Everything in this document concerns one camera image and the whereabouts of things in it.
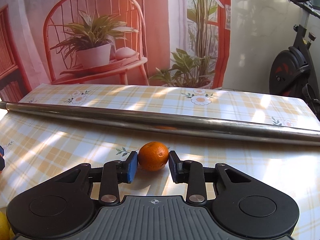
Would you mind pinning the long steel telescopic pole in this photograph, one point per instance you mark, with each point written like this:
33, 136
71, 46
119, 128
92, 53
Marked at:
193, 126

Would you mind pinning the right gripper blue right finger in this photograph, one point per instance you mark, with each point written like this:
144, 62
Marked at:
194, 175

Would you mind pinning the orange mandarin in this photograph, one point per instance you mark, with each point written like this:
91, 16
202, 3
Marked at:
153, 156

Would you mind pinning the printed room backdrop cloth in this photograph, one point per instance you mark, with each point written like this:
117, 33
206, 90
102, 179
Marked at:
175, 43

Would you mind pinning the black exercise bike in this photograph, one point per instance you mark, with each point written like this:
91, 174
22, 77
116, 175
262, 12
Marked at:
292, 73

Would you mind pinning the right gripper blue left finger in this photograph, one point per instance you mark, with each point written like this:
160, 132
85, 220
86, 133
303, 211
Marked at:
111, 175

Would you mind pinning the large yellow lemon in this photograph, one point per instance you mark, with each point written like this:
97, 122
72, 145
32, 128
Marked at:
6, 232

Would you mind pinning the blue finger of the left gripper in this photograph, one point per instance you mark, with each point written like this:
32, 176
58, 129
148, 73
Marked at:
2, 161

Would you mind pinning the yellow plaid floral tablecloth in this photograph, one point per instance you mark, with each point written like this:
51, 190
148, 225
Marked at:
36, 149

